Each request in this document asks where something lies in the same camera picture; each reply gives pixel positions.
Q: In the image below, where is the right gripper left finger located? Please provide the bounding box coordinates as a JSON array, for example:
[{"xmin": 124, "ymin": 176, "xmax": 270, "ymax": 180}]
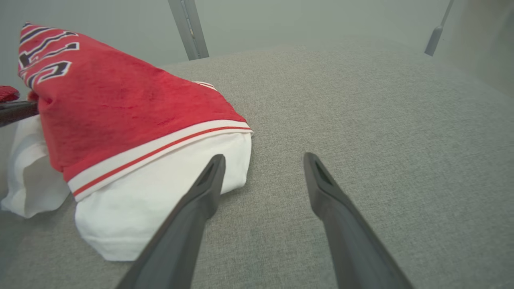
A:
[{"xmin": 116, "ymin": 154, "xmax": 226, "ymax": 289}]

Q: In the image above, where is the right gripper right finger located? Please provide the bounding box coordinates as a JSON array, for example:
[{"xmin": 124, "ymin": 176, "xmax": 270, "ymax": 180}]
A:
[{"xmin": 303, "ymin": 152, "xmax": 415, "ymax": 289}]

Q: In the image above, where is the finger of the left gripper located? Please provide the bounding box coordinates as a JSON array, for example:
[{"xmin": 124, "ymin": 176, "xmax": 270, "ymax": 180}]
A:
[{"xmin": 0, "ymin": 100, "xmax": 40, "ymax": 128}]

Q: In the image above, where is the red jersey with white hem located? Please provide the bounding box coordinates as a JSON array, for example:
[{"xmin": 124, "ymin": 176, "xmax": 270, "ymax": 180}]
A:
[{"xmin": 0, "ymin": 22, "xmax": 253, "ymax": 262}]

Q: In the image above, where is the grey metal frame bar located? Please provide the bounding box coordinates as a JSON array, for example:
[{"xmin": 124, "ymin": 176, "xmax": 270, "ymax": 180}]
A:
[{"xmin": 168, "ymin": 0, "xmax": 210, "ymax": 61}]

